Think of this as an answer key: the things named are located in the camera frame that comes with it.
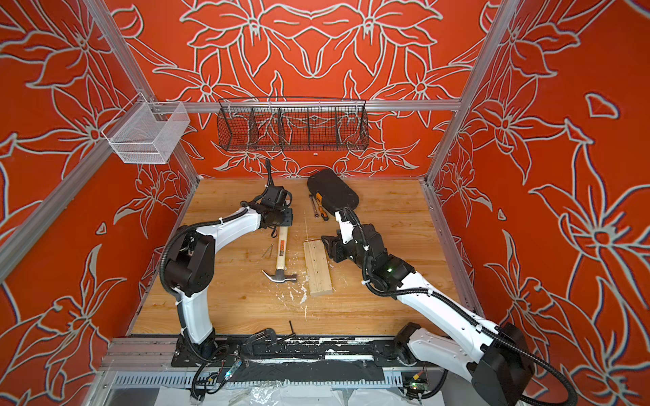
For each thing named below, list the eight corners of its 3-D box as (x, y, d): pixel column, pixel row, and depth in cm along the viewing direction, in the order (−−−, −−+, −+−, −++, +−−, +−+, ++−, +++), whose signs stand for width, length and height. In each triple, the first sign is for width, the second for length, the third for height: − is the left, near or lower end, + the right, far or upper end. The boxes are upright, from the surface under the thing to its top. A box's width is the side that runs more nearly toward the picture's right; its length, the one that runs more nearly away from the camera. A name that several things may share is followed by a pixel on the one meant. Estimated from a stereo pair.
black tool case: (334, 219, 106) (334, 211, 102) (306, 186, 119) (305, 178, 115) (360, 205, 111) (361, 197, 107) (331, 174, 124) (331, 167, 120)
